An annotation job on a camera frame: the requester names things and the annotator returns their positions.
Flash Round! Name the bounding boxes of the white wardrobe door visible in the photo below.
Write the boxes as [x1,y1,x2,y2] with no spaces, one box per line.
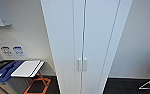
[81,0,121,94]
[40,0,85,94]

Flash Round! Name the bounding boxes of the white wardrobe carcass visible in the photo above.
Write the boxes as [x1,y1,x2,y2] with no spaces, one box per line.
[40,0,134,94]

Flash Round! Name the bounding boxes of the white door handle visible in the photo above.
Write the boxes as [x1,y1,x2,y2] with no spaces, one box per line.
[77,57,83,72]
[82,57,88,72]

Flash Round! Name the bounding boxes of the white flat board dark edge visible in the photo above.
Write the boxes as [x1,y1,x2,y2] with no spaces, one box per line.
[10,59,46,79]

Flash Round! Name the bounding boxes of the orange folding stand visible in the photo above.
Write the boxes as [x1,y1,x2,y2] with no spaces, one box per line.
[23,71,52,94]

